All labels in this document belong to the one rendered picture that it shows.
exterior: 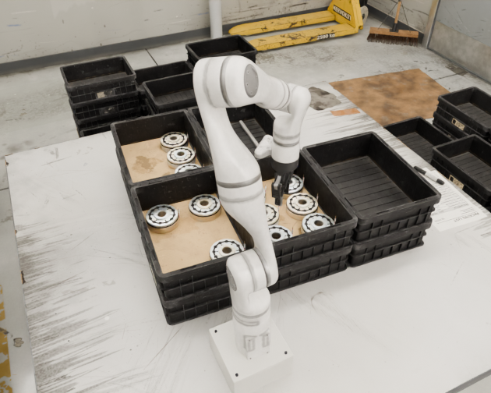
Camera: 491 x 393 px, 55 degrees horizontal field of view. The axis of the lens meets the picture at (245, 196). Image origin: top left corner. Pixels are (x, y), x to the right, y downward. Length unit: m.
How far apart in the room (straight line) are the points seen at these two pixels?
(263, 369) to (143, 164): 0.89
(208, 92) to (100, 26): 3.81
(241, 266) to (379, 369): 0.56
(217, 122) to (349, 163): 0.97
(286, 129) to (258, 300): 0.42
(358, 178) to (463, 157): 1.16
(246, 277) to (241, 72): 0.43
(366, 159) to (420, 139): 1.27
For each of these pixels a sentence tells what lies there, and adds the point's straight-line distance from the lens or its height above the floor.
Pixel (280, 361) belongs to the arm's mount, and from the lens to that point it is 1.28.
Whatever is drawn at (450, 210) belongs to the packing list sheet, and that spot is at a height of 0.70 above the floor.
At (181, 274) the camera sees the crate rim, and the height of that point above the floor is 0.92.
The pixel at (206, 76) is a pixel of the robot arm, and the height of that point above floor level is 1.50.
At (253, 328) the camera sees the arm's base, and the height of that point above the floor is 0.92.
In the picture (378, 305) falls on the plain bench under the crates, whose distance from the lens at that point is 1.53.
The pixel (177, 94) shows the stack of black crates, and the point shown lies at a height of 0.49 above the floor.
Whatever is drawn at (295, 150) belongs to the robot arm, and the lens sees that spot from 1.24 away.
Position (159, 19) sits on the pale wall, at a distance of 4.76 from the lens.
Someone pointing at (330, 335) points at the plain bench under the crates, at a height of 0.70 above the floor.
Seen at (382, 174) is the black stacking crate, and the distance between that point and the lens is 1.79.
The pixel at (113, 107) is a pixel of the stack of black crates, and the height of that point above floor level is 0.41.
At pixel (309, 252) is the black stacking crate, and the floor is 0.84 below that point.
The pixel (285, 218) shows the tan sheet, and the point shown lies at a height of 0.83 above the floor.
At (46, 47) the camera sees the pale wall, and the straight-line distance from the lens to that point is 4.65.
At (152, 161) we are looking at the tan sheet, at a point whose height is 0.83.
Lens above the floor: 1.89
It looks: 41 degrees down
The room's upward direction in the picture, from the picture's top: straight up
